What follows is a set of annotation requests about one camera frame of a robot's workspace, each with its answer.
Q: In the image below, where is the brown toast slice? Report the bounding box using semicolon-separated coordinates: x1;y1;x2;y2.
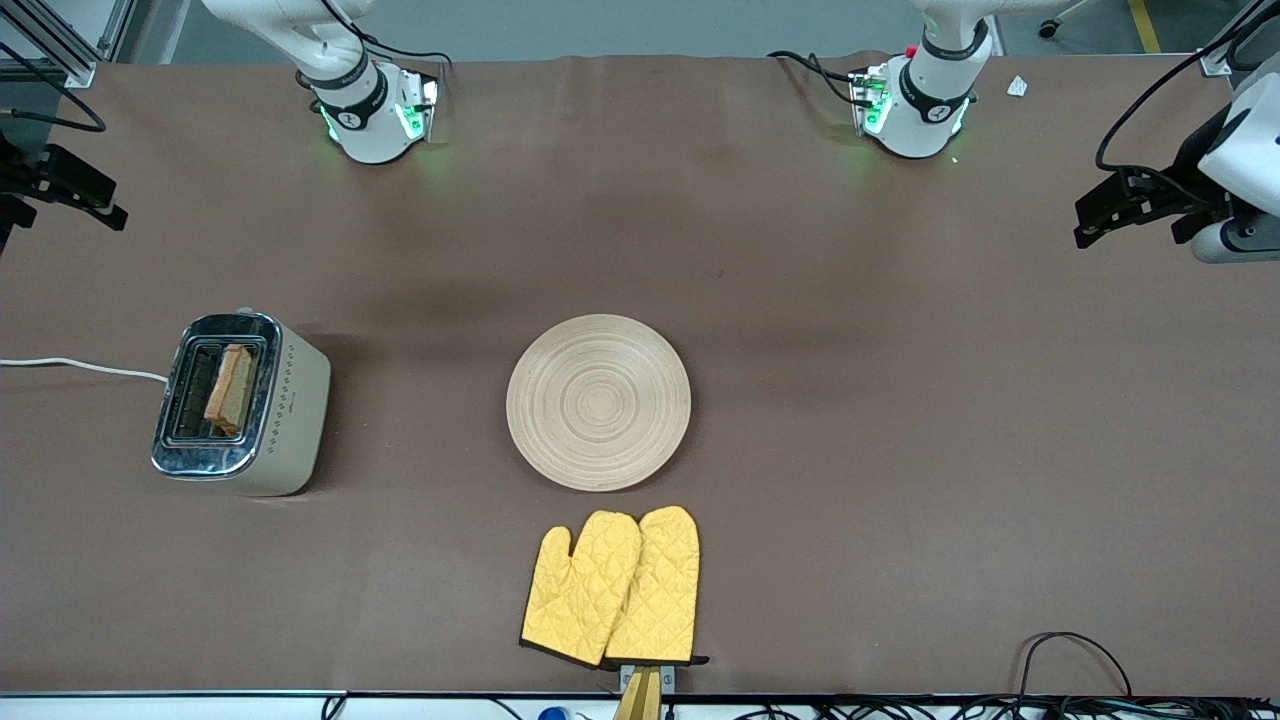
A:
204;344;255;437

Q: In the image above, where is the round wooden plate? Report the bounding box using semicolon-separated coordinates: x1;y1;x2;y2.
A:
506;313;692;493

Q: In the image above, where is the office chair caster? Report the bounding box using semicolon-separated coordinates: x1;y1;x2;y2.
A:
1038;0;1093;40

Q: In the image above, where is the cream and chrome toaster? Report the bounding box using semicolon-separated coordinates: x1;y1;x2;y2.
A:
150;308;332;498

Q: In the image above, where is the brown table cover sheet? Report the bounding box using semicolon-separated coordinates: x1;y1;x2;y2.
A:
0;52;1280;696

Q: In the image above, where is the yellow quilted oven mitt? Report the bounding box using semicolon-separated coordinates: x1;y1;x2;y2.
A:
520;512;643;669
604;505;709;667

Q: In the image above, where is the wooden stick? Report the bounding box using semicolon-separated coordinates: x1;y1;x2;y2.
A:
612;668;663;720

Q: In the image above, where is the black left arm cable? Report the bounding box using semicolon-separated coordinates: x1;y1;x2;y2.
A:
1095;0;1271;206

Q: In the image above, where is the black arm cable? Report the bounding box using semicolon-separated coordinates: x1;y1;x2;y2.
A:
0;0;453;136
1095;0;1271;206

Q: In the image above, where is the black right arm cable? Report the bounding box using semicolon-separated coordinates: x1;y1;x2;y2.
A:
0;0;453;136

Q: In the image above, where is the aluminium frame profile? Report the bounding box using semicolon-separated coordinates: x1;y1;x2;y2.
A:
0;0;136;88
1200;0;1280;77

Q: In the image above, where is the white toaster power cord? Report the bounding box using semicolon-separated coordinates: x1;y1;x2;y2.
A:
0;357;169;384

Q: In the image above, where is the black base cable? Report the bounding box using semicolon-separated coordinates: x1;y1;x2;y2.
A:
768;50;863;107

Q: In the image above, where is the black cable loop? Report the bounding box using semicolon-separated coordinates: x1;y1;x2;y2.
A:
1015;631;1136;701

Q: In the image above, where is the black cable bundle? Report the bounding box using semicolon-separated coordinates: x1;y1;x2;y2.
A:
740;695;1280;720

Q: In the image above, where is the small metal bracket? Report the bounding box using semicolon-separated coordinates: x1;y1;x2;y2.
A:
620;663;677;696

